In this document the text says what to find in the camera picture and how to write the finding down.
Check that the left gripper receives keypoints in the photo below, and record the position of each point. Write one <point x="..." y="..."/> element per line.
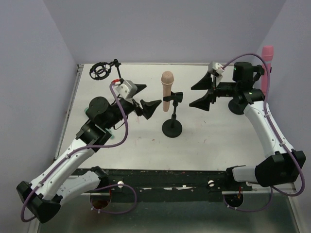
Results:
<point x="137" y="104"/>

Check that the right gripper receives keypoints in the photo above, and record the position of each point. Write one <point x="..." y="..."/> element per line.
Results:
<point x="215" y="90"/>

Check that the beige toy microphone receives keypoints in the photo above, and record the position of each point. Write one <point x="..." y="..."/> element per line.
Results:
<point x="167" y="80"/>

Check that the pink toy microphone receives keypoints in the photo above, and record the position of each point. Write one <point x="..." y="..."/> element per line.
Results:
<point x="267" y="55"/>

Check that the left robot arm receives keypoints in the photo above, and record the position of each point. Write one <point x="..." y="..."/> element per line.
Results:
<point x="107" y="127"/>

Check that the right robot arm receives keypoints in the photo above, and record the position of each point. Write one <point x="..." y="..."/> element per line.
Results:
<point x="282" y="161"/>

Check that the mint green toy microphone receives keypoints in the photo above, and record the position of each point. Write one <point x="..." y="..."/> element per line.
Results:
<point x="109" y="130"/>

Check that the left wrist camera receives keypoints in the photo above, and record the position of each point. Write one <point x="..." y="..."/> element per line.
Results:
<point x="125" y="88"/>

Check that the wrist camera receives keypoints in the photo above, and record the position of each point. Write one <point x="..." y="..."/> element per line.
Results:
<point x="215" y="69"/>
<point x="125" y="88"/>

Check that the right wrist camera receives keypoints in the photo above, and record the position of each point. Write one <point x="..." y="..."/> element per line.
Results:
<point x="215" y="69"/>

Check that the black tripod shock-mount stand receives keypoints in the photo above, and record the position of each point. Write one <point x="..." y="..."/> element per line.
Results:
<point x="102" y="70"/>

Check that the aluminium side frame rail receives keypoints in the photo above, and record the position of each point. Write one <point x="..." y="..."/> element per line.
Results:
<point x="68" y="114"/>

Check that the black front mounting rail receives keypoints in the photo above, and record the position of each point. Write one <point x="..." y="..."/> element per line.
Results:
<point x="127" y="185"/>

